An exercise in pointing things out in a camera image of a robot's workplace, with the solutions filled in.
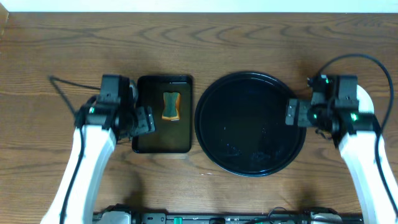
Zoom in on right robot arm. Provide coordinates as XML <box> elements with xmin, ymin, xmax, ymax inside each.
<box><xmin>285</xmin><ymin>75</ymin><xmax>397</xmax><ymax>223</ymax></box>

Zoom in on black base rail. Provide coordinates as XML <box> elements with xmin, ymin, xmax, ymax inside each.
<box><xmin>92</xmin><ymin>204</ymin><xmax>364</xmax><ymax>224</ymax></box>

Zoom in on orange green scrub sponge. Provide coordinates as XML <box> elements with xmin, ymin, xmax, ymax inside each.
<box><xmin>162</xmin><ymin>92</ymin><xmax>181</xmax><ymax>121</ymax></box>

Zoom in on black rectangular water tray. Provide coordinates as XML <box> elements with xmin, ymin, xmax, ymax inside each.
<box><xmin>132</xmin><ymin>75</ymin><xmax>193</xmax><ymax>153</ymax></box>

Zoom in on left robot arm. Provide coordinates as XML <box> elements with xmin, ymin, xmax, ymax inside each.
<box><xmin>41</xmin><ymin>75</ymin><xmax>155</xmax><ymax>223</ymax></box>

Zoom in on light blue plate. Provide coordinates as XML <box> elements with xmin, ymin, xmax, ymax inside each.
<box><xmin>357</xmin><ymin>85</ymin><xmax>374</xmax><ymax>114</ymax></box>

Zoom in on round black serving tray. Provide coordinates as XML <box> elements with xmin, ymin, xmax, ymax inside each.
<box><xmin>195</xmin><ymin>71</ymin><xmax>307</xmax><ymax>177</ymax></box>

